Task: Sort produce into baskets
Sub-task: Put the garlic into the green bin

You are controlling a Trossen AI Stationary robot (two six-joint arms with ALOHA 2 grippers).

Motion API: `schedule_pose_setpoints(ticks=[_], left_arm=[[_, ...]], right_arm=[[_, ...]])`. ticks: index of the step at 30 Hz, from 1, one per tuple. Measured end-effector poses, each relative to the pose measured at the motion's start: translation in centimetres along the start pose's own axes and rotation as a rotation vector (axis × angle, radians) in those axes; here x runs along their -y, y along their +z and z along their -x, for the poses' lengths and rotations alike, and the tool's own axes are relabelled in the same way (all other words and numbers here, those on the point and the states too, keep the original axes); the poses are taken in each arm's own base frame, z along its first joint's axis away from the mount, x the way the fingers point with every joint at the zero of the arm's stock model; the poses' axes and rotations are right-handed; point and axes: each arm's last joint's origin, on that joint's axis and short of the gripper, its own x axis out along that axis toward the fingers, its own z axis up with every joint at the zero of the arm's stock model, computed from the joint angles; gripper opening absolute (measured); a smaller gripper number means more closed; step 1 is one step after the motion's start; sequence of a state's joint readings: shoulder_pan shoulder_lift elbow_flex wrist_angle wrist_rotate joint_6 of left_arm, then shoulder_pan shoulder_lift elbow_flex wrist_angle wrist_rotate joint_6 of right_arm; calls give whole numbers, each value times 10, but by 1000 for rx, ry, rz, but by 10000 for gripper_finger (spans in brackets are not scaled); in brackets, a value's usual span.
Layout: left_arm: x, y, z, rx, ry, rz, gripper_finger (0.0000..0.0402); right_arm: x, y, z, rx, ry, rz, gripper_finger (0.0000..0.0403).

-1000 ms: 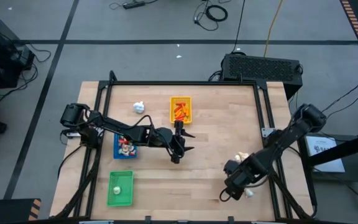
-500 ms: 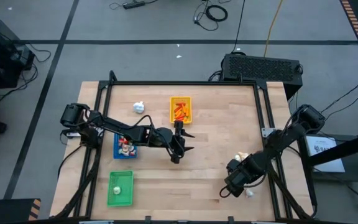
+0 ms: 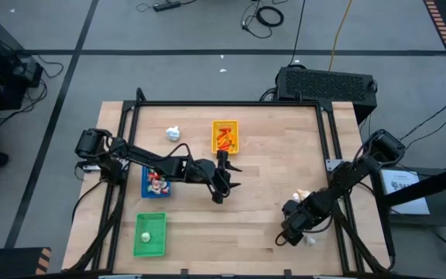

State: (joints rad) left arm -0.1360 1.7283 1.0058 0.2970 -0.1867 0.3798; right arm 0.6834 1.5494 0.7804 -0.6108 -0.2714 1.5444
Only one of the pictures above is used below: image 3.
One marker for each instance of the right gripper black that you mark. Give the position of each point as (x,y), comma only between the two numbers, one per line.
(298,222)

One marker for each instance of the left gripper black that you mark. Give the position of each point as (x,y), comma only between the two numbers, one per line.
(217,178)

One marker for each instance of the small white garlic bulb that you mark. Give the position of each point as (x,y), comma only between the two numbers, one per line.
(296,197)

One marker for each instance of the yellow orange chili pepper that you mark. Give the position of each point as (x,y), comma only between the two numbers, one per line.
(233,148)

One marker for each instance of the orange carrot piece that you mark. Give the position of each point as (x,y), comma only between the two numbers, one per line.
(231,137)

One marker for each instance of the orange carrot toy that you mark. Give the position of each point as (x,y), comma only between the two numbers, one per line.
(221,135)

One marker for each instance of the large red chili pepper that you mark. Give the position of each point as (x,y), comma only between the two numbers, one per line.
(225,129)

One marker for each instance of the large white mushroom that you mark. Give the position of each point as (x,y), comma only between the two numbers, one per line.
(164,180)

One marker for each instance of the pink cap mushroom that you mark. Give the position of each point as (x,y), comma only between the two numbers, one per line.
(164,190)
(155,183)

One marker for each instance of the large white garlic bulb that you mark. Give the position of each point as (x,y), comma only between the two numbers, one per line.
(173,133)

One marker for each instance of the red cap mushroom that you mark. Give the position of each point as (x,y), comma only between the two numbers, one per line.
(156,176)

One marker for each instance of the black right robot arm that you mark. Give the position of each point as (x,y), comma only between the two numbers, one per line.
(354,170)

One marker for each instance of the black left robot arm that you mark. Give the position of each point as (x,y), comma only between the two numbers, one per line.
(149,159)

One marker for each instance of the yellow plastic basket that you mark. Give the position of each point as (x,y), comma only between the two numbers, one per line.
(215,124)

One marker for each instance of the silver mounting plate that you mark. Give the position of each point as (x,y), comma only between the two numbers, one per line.
(330,164)

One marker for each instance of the blue plastic basket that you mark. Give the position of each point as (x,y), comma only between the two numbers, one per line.
(145,193)

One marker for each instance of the green plastic basket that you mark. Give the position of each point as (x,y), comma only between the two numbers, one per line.
(149,222)

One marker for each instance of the white printed paper sheet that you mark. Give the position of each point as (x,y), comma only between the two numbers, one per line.
(405,191)

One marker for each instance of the black mesh computer case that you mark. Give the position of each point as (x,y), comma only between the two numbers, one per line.
(325,87)

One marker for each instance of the black metal stand beam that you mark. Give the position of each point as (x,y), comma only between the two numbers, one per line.
(428,186)

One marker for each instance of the dark grey side table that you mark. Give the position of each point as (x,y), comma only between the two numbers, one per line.
(443,219)

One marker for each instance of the black power strip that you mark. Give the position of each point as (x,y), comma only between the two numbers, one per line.
(167,5)

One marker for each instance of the black equipment rack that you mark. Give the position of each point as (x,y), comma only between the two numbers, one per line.
(2,66)

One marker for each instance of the black metal table frame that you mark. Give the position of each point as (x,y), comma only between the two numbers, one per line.
(227,103)

